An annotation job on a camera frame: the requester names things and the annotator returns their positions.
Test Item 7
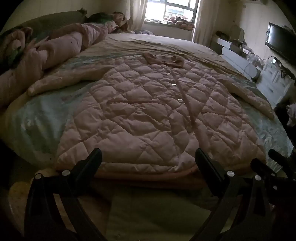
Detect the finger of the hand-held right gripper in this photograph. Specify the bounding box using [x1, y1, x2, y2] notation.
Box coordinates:
[268, 149, 294, 168]
[250, 158, 277, 184]

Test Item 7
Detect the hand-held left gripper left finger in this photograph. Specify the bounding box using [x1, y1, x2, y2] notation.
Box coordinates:
[24, 148, 109, 241]

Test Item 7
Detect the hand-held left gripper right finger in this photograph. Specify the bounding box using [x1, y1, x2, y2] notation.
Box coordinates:
[195, 148, 271, 241]

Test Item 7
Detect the pink quilted coat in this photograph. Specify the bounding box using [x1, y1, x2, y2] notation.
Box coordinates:
[27, 52, 275, 184]

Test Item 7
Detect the pile of clothes by headboard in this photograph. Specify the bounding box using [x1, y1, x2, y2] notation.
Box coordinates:
[87, 11, 134, 35]

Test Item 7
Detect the clothes pile on windowsill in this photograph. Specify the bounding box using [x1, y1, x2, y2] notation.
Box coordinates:
[161, 15, 195, 31]

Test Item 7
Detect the dark cloth pile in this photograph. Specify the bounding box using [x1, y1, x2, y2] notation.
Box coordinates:
[275, 97, 296, 131]

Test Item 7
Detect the white drawer cabinet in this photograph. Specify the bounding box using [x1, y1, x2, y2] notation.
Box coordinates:
[256, 59, 296, 109]

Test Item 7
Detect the white desk shelf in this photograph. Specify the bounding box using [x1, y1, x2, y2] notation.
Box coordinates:
[210, 37, 232, 55]

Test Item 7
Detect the large bed with beige sheet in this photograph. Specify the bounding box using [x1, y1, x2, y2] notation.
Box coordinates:
[0, 32, 295, 241]

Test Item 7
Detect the rolled pink duvet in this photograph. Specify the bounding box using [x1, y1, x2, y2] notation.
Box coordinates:
[0, 23, 116, 107]

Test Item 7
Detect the purple cloth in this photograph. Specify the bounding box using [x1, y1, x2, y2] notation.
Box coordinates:
[134, 29, 155, 36]

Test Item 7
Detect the cream curtain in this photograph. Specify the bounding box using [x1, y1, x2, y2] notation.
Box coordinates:
[191, 0, 218, 45]
[128, 0, 149, 33]

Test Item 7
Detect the floral pink green blanket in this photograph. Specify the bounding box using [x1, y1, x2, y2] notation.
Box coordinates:
[0, 26, 35, 70]

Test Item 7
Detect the green padded headboard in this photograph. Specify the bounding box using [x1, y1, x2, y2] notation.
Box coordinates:
[0, 8, 88, 36]

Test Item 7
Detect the black wall television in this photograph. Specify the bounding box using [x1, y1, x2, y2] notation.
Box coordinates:
[265, 22, 296, 67]

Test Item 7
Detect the window with dark frame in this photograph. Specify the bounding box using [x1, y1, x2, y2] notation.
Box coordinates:
[144, 0, 201, 23]

